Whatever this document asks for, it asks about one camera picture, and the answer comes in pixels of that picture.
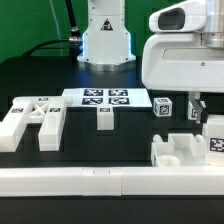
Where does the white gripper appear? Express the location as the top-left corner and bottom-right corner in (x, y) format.
(142, 33), (224, 123)

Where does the white chair seat part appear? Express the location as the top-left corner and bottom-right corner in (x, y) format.
(151, 133), (207, 167)

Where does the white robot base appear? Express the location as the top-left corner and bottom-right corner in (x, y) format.
(77, 0), (136, 72)

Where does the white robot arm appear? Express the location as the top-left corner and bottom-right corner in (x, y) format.
(142, 0), (224, 117)

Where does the white tagged cube right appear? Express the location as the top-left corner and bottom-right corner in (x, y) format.
(187, 102), (197, 120)

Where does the white tagged cube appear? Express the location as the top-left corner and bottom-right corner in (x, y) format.
(153, 97), (172, 117)
(187, 102), (197, 120)

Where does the white tagged cube left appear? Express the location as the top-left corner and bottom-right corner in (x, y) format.
(153, 97), (172, 117)

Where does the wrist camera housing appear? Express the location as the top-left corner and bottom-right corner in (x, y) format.
(149, 0), (207, 32)

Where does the white front fence rail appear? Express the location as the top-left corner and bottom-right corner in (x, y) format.
(0, 166), (224, 197)

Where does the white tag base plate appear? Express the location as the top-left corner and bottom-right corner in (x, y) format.
(62, 88), (152, 108)

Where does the black cable with connector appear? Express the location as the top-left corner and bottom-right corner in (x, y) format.
(21, 0), (84, 58)

